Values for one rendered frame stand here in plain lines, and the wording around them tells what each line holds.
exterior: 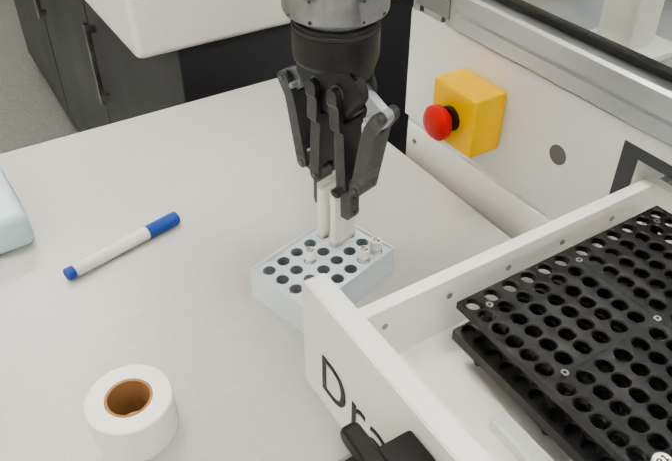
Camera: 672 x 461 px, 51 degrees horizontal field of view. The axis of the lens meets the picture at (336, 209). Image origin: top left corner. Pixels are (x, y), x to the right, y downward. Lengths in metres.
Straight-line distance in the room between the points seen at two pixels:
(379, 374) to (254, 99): 0.68
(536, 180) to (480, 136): 0.08
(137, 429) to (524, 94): 0.49
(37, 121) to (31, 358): 2.03
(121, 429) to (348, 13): 0.36
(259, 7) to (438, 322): 0.71
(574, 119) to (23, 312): 0.57
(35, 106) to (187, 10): 1.75
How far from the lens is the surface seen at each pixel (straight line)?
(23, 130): 2.68
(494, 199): 0.85
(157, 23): 1.10
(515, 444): 0.52
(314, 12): 0.56
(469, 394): 0.56
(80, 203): 0.90
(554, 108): 0.74
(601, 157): 0.72
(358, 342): 0.46
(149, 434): 0.60
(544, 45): 0.73
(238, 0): 1.14
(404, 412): 0.44
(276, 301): 0.69
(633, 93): 0.67
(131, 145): 0.99
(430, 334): 0.58
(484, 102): 0.76
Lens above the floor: 1.27
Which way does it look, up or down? 38 degrees down
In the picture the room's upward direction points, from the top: straight up
